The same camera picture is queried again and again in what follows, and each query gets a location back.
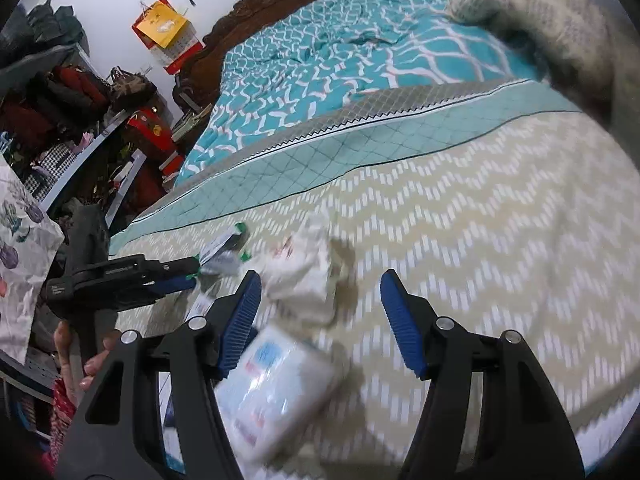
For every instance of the white floral printed bag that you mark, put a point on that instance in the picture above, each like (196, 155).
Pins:
(22, 260)

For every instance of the brown handbag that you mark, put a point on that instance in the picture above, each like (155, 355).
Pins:
(131, 87)

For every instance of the red gift box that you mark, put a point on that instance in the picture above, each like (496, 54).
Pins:
(152, 132)

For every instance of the carved wooden headboard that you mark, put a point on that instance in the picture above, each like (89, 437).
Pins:
(240, 25)

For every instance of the white plastic packet blue print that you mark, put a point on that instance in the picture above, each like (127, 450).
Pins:
(280, 390)

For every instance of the teal patterned blanket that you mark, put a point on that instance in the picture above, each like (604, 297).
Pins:
(350, 60)

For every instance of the grey knit blanket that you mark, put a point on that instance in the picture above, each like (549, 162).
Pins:
(540, 10)

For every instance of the white paper bag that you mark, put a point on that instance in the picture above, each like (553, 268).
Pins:
(305, 275)

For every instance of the person's left forearm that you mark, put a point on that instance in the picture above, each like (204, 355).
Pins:
(62, 420)

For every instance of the cluttered metal shelf rack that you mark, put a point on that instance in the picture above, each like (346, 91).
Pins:
(55, 125)

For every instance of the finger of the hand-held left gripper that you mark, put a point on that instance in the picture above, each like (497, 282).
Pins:
(170, 266)
(172, 286)

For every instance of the dark folded clothes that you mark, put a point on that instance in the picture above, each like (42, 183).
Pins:
(47, 25)

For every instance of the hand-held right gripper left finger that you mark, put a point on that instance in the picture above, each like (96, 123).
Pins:
(242, 320)

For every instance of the person's left hand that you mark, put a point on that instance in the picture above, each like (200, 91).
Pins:
(97, 365)

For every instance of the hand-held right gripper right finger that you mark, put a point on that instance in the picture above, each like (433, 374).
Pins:
(400, 320)

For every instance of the white wrapper green edges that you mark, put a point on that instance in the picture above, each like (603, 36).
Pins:
(222, 255)

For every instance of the yellow and red wall calendar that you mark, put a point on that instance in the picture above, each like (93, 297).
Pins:
(162, 30)

